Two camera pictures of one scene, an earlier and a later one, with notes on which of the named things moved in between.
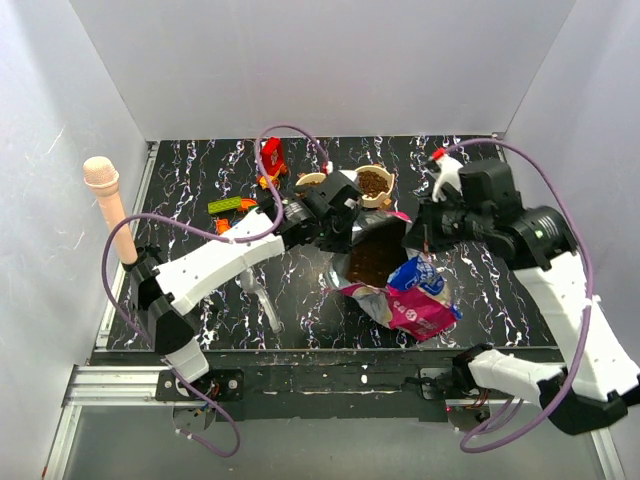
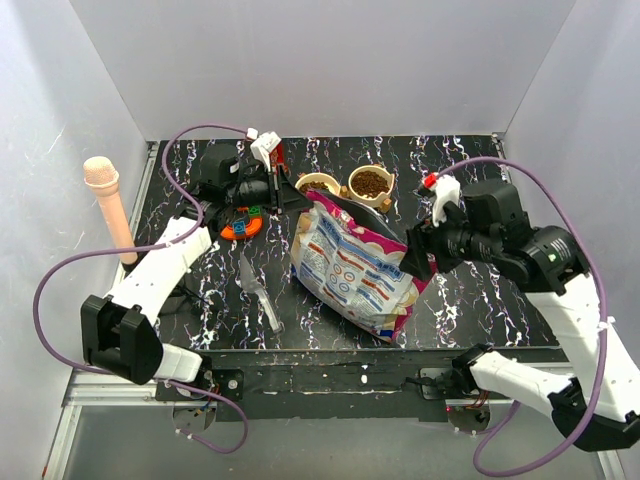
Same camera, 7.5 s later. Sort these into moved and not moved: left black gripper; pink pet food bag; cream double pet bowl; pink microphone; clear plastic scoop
Moved: left black gripper; pink pet food bag
Not moved: cream double pet bowl; pink microphone; clear plastic scoop
